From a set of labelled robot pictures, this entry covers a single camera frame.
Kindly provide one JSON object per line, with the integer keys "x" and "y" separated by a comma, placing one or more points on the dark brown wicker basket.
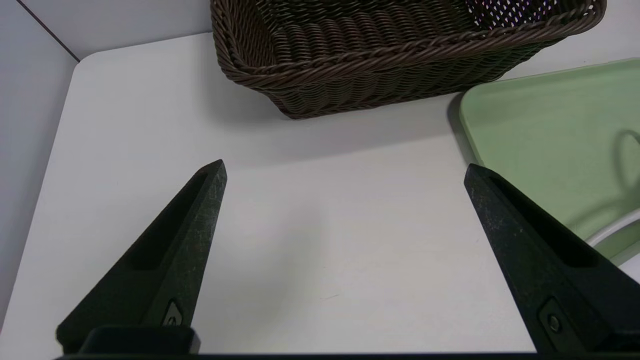
{"x": 380, "y": 80}

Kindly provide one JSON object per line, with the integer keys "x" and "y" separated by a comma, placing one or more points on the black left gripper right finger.
{"x": 550, "y": 280}

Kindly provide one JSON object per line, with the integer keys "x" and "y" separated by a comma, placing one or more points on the light green plastic tray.
{"x": 540, "y": 140}

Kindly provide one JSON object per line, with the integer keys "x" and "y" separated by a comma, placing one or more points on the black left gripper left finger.
{"x": 165, "y": 270}

